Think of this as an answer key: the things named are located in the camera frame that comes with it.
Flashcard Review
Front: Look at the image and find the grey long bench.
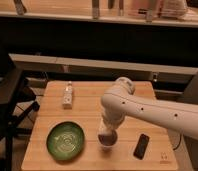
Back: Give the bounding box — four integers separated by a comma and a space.
10, 53, 198, 83

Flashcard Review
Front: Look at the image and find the white plastic bottle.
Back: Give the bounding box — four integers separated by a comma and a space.
63, 81, 73, 109

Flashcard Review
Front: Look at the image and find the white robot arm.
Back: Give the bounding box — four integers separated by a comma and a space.
98, 77, 198, 146

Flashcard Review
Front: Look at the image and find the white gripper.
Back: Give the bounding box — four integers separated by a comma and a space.
99, 111, 125, 136

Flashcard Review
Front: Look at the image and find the black office chair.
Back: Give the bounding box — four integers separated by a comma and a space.
0, 55, 40, 171

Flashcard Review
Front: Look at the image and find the black cable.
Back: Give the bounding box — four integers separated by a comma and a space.
171, 133, 183, 151

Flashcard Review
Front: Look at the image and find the white ceramic cup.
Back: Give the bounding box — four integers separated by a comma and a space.
98, 130, 118, 148

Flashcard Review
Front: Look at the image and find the green ceramic plate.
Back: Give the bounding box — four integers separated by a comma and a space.
46, 121, 85, 161

